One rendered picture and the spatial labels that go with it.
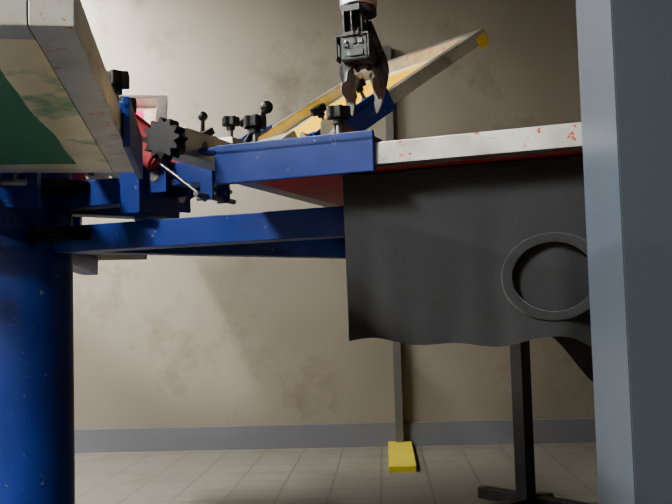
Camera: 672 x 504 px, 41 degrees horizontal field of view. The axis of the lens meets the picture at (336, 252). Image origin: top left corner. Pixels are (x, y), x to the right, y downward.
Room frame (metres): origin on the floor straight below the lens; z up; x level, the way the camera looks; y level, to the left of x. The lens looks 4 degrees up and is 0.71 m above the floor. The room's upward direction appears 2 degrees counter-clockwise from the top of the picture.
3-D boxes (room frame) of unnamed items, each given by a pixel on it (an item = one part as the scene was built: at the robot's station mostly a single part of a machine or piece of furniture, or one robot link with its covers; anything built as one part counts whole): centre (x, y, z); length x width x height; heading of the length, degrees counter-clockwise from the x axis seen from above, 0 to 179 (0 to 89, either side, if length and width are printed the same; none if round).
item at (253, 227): (1.91, 0.15, 0.89); 1.24 x 0.06 x 0.06; 69
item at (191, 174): (1.95, 0.26, 1.02); 0.17 x 0.06 x 0.05; 69
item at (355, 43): (1.80, -0.06, 1.26); 0.09 x 0.08 x 0.12; 159
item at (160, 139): (1.58, 0.29, 1.02); 0.07 x 0.06 x 0.07; 69
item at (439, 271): (1.56, -0.25, 0.77); 0.46 x 0.09 x 0.36; 69
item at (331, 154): (1.58, 0.06, 0.98); 0.30 x 0.05 x 0.07; 69
